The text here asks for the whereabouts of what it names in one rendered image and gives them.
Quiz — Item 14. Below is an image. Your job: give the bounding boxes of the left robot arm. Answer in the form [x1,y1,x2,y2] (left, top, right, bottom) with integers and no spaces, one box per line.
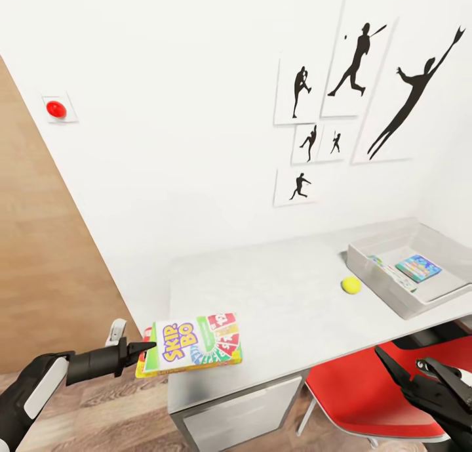
[0,318,157,452]

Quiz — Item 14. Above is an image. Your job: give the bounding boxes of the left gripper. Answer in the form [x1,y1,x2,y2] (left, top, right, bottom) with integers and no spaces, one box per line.
[87,337,157,380]

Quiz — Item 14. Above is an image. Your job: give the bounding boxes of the toy box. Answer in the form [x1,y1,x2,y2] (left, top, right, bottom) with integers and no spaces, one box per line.
[347,223,472,320]

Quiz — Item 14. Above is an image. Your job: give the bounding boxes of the board game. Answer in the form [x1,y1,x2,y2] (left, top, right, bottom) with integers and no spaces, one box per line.
[369,256,417,293]
[397,255,441,283]
[135,314,243,378]

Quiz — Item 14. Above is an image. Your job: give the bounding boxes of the tennis ball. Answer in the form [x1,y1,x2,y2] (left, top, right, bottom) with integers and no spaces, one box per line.
[342,277,361,294]

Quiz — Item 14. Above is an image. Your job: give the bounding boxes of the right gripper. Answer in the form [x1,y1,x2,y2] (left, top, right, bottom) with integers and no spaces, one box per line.
[375,345,472,452]

